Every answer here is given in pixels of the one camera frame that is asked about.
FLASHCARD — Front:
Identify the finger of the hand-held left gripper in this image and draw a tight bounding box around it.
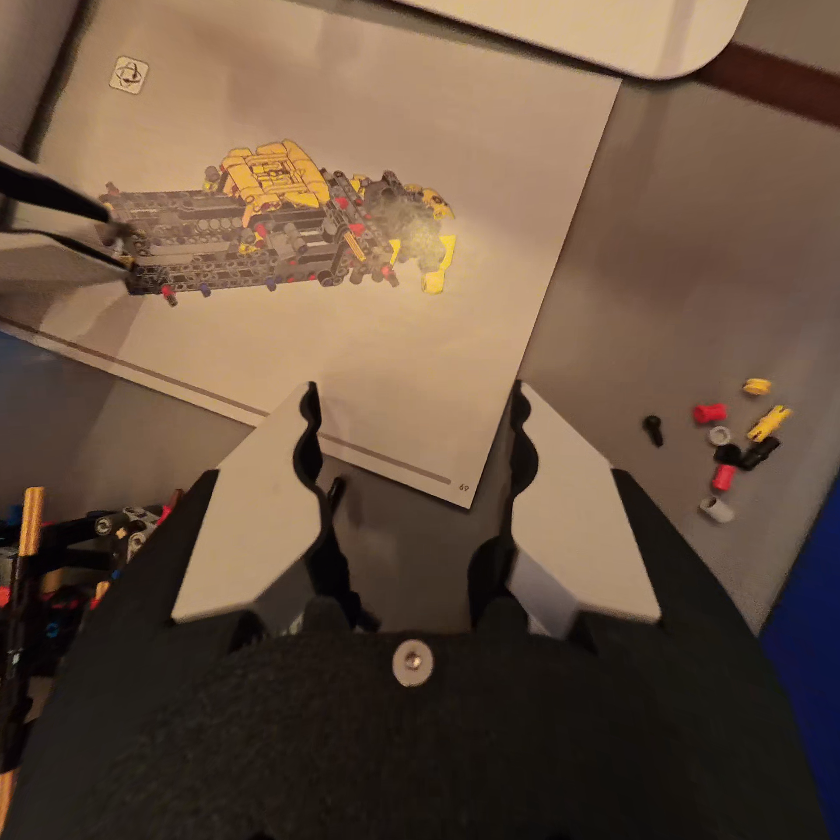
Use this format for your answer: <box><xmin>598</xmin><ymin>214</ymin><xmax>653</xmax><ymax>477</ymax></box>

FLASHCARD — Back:
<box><xmin>0</xmin><ymin>225</ymin><xmax>137</xmax><ymax>293</ymax></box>
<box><xmin>0</xmin><ymin>141</ymin><xmax>110</xmax><ymax>224</ymax></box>

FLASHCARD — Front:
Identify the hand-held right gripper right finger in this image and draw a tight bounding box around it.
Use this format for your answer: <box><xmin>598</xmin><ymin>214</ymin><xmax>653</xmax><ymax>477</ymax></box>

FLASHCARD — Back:
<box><xmin>505</xmin><ymin>379</ymin><xmax>661</xmax><ymax>636</ymax></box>

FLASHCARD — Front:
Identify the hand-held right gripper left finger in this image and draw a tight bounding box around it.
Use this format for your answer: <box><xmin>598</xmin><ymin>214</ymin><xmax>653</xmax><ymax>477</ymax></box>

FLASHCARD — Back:
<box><xmin>172</xmin><ymin>382</ymin><xmax>330</xmax><ymax>635</ymax></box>

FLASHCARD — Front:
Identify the partly built yellow toy car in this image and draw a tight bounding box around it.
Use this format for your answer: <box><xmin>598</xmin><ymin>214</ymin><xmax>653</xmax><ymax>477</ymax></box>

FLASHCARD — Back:
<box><xmin>0</xmin><ymin>486</ymin><xmax>186</xmax><ymax>821</ymax></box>

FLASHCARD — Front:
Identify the grey desk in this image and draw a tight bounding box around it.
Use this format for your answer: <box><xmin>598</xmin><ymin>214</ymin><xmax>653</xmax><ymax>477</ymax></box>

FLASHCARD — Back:
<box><xmin>0</xmin><ymin>0</ymin><xmax>840</xmax><ymax>729</ymax></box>

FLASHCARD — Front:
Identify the scatter of small colourful toy pieces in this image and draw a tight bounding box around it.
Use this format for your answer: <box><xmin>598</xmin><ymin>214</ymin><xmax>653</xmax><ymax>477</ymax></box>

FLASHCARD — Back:
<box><xmin>642</xmin><ymin>377</ymin><xmax>795</xmax><ymax>526</ymax></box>

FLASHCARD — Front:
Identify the open instruction booklet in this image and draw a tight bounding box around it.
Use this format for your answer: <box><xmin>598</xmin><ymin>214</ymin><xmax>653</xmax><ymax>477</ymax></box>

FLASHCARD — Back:
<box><xmin>0</xmin><ymin>0</ymin><xmax>623</xmax><ymax>511</ymax></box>

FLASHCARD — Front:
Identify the blue plastic bin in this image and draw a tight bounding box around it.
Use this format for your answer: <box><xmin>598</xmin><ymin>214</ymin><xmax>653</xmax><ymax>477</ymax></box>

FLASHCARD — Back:
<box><xmin>760</xmin><ymin>478</ymin><xmax>840</xmax><ymax>729</ymax></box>

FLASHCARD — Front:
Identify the wooden document stand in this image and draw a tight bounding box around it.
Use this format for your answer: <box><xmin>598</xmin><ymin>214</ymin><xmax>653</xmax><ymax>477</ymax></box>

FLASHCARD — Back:
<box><xmin>394</xmin><ymin>0</ymin><xmax>750</xmax><ymax>81</ymax></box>

